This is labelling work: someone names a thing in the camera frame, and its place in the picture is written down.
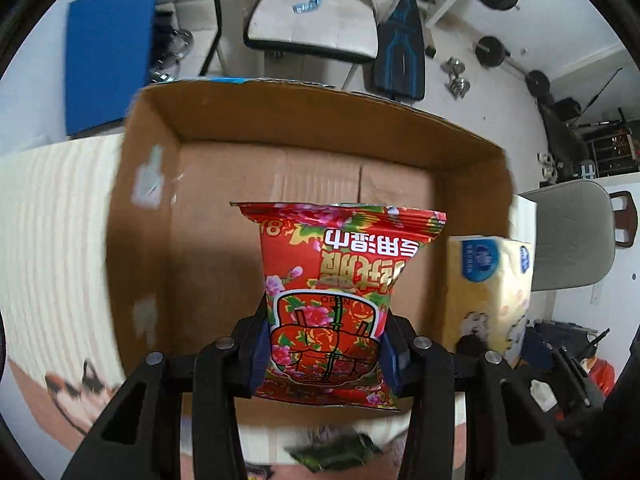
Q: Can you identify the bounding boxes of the green wet wipes pack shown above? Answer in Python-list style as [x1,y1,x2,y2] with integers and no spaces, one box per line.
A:
[286,432,383,474]

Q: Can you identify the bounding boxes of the red floral wet wipes pack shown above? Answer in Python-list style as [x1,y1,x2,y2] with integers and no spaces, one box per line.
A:
[238,203,447,411]

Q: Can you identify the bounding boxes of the yellow tissue pack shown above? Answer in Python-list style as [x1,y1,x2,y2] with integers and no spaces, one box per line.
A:
[442,236,535,365]

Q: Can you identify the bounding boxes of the brown cardboard box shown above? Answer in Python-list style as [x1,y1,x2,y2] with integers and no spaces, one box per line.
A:
[106,80,513,372]

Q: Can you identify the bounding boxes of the grey office chair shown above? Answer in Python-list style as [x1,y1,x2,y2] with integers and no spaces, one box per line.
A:
[522,180,615,292]

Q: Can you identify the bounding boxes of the chrome dumbbell pair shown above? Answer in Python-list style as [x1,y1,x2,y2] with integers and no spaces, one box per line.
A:
[440,58,471,100]

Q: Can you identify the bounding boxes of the black blue weight bench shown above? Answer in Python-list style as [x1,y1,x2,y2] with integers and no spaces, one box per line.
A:
[371,0,425,102]

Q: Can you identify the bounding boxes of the blue foam mat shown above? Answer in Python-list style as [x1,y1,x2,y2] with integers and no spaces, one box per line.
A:
[65,0,156,136]

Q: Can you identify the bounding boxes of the black barbell weights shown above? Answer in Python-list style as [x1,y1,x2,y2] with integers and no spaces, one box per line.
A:
[474,0,550,100]

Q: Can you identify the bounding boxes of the white seat cushion chair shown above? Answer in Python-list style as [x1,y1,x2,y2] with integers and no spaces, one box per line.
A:
[243,0,378,64]

